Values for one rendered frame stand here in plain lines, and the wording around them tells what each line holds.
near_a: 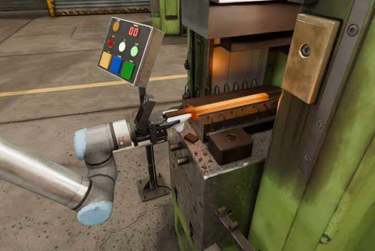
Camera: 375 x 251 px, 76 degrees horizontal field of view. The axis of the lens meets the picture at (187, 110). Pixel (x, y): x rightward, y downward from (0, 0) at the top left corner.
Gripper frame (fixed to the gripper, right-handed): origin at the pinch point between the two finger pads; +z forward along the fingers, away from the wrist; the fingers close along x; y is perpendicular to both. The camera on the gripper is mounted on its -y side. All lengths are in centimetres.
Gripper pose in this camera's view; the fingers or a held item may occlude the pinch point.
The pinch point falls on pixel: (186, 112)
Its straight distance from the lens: 83.4
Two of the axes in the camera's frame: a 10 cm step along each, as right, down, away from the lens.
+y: 0.4, 8.4, 5.4
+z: 9.3, -2.3, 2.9
